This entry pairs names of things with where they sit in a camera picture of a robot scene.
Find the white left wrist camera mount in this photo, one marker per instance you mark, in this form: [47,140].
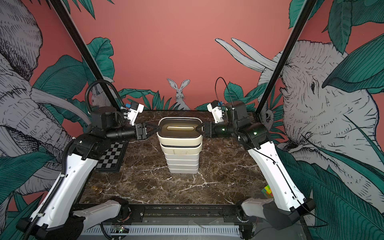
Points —
[133,109]

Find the black frame post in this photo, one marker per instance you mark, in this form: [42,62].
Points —
[71,28]
[298,27]

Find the small circuit board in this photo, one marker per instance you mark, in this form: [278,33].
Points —
[120,230]

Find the black right frame post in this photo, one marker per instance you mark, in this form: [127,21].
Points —
[298,27]

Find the grey lid white tissue box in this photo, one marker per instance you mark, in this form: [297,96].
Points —
[183,171]

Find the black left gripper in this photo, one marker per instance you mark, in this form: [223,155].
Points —
[142,131]

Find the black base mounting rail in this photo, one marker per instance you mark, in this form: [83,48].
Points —
[136,213]

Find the black left frame post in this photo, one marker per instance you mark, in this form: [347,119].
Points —
[71,28]

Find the colourful puzzle cube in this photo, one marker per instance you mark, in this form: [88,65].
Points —
[267,192]

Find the dark brown lid tissue box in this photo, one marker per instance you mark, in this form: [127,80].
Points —
[179,131]
[181,150]

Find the small brass coins pile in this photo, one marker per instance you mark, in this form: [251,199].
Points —
[96,189]

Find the white slotted cable duct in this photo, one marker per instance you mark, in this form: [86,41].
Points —
[157,230]

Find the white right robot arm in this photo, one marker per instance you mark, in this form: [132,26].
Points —
[289,203]

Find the wood lid white tissue box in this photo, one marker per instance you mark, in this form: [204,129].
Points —
[182,157]

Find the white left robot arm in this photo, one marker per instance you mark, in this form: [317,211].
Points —
[54,218]

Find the checkerboard calibration plate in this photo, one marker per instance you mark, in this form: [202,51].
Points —
[112,159]

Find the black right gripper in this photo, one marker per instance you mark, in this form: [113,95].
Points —
[211,128]

